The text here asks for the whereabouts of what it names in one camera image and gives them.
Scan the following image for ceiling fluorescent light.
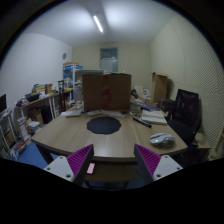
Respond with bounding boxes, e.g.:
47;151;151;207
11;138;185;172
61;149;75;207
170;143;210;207
93;15;104;33

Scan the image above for black office chair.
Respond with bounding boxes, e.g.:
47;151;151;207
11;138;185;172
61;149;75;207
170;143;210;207
168;89;202;145

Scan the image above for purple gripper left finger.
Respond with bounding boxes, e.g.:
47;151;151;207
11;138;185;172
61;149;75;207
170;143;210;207
44;144;94;186

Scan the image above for side desk with clutter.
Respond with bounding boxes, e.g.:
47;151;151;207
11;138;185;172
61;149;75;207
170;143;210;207
15;89;72;125

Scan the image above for large brown cardboard box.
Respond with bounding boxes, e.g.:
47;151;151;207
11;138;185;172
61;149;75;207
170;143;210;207
82;74;132;111

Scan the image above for black pen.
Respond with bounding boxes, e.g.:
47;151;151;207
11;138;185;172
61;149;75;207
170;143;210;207
133;117;152;128

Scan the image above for window on back wall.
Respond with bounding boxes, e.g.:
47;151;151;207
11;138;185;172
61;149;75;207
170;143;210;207
100;48;118;72

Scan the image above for white papers on table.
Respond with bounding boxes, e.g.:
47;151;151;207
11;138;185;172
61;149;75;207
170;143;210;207
61;110;82;117

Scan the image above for blue white box stack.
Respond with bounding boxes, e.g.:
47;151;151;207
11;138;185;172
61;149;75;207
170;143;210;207
63;63;82;88

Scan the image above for white wire shelf rack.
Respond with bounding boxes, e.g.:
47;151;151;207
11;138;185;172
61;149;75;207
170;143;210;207
0;110;25;161

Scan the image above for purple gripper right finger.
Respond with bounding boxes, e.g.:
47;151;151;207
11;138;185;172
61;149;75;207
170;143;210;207
134;144;182;184

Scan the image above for black monitor at left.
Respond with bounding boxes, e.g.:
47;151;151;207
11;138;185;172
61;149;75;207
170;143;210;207
0;94;7;113

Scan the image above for round dark mouse pad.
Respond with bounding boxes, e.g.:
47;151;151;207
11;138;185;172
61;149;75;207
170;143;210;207
87;117;121;135

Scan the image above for tall cardboard box right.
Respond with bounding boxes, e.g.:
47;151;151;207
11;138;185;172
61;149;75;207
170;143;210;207
152;72;168;103

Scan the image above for grey computer mouse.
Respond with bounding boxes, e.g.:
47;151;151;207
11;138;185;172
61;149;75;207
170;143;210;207
149;133;175;147

